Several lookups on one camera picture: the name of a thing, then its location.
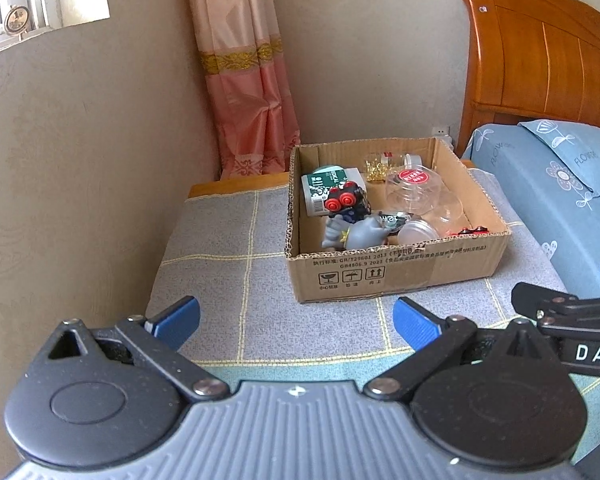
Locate small round clock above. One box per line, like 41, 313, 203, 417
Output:
3, 4, 32, 37

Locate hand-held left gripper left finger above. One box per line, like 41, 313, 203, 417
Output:
45, 296, 232, 402

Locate grey hippo toy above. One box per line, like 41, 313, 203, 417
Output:
321, 212, 388, 252

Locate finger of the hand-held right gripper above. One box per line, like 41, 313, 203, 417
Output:
511, 282, 600, 337

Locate clear plastic jar red label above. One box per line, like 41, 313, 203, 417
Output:
384, 166, 446, 211

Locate black red toy car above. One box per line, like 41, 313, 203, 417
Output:
322, 183, 372, 224

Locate green white carton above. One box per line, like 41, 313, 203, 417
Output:
300, 167, 366, 217

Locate black magnifying glass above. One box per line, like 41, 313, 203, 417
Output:
379, 210, 442, 247

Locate plain clear plastic container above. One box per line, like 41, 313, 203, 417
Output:
420, 189, 464, 232

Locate blue flower pillow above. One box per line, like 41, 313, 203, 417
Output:
517, 119, 600, 197

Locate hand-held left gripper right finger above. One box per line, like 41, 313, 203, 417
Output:
362, 296, 553, 403

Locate wooden headboard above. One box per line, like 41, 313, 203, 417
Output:
455, 0, 600, 158

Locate pink curtain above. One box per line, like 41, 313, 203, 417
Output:
182, 0, 302, 181

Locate grey teal checked cloth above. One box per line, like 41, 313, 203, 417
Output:
145, 167, 600, 411

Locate brown cardboard box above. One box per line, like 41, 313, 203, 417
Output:
285, 137, 512, 304

